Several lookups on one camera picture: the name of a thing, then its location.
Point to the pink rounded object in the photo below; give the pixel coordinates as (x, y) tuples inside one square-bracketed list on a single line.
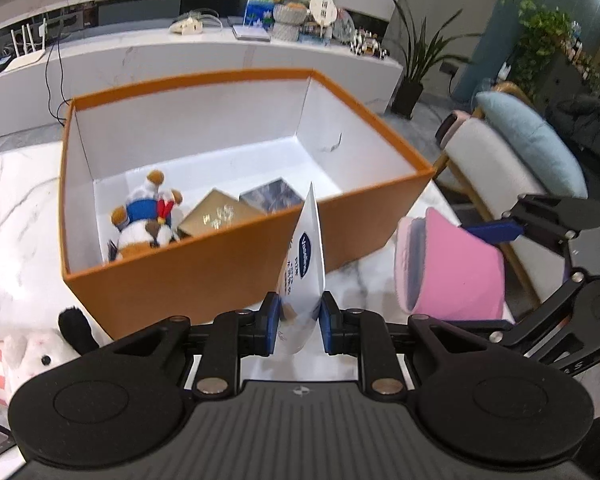
[(455, 127)]

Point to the round paper fan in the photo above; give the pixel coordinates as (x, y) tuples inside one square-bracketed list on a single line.
[(325, 10)]

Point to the orange cardboard box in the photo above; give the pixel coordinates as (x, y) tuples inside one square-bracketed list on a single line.
[(205, 270)]

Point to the tall plant in black pot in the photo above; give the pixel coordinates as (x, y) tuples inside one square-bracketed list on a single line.
[(407, 97)]

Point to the grey laptop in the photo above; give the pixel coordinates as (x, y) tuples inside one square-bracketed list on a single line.
[(250, 32)]

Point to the raccoon plush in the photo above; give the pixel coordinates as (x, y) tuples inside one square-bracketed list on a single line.
[(140, 210)]

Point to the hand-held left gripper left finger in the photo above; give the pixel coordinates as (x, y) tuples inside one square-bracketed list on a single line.
[(271, 325)]

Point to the light blue cushion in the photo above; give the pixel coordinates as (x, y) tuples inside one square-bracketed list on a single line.
[(530, 135)]

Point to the white router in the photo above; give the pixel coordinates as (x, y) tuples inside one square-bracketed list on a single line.
[(25, 47)]

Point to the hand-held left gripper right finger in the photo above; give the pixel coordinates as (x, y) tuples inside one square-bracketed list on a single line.
[(328, 327)]

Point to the wooden chair with white upholstery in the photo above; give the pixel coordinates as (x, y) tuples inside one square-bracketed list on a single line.
[(500, 165)]

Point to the white hand cream tube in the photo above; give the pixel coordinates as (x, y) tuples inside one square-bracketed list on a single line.
[(305, 270)]

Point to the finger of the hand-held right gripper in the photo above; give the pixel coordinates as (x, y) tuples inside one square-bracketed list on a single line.
[(540, 320), (495, 230)]

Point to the bushy green plant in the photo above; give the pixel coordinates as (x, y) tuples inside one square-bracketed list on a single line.
[(545, 40)]

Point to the dark grey box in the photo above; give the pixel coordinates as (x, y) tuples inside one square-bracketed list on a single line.
[(272, 195)]

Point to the wall socket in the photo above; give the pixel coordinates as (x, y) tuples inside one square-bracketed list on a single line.
[(450, 67)]

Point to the black white checkered toy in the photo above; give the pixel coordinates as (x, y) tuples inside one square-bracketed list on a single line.
[(367, 45)]

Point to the white marble tv cabinet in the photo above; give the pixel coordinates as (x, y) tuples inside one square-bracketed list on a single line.
[(180, 65)]

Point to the teddy bear in basket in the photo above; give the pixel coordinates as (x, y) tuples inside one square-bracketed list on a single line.
[(287, 22)]

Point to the black jacket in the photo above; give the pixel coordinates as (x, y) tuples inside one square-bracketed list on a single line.
[(590, 125)]

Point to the small gold cardboard box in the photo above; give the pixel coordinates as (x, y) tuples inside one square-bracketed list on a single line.
[(215, 215)]

